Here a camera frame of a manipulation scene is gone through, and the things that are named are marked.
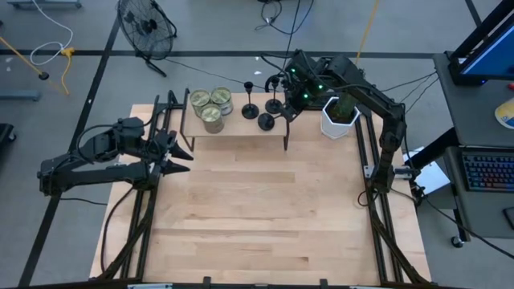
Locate white floor cable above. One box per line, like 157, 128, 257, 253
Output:
30, 0, 75, 67

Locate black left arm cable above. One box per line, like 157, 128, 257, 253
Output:
75, 123, 121, 156

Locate tall green cactus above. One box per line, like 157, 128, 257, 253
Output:
335, 93, 358, 124

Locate dark grey desk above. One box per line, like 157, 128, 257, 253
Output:
432, 51, 514, 242

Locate black floor fan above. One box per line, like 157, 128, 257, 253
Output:
116, 0, 178, 78

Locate yellow hanging cable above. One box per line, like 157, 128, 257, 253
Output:
355, 0, 381, 66

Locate black candlestick holder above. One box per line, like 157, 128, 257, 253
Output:
264, 75, 284, 115
241, 81, 260, 120
257, 112, 276, 132

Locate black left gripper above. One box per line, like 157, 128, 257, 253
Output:
147, 128, 195, 181

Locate wooden shelf with black frame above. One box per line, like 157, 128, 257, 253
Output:
179, 88, 291, 152

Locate black floor cable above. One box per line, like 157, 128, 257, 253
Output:
255, 0, 315, 36

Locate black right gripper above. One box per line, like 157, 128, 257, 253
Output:
279, 85, 317, 124

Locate backlit black keyboard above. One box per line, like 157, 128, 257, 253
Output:
461, 153, 514, 193

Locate white paper sheet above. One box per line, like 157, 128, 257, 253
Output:
403, 146, 451, 197

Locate white yellow wipes canister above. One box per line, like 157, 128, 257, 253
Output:
494, 97, 514, 129

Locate yellow pole with black foot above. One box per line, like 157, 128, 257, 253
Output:
0, 35, 51, 81

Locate yellow extension cable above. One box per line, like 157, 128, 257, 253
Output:
59, 47, 76, 96

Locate silver scented candle tin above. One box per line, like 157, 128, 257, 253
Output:
210, 86, 235, 116
199, 104, 226, 135
190, 88, 212, 117

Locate white planter pot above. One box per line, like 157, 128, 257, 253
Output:
320, 96, 361, 140

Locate monitor on black stand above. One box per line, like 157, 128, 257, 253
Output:
447, 0, 514, 86

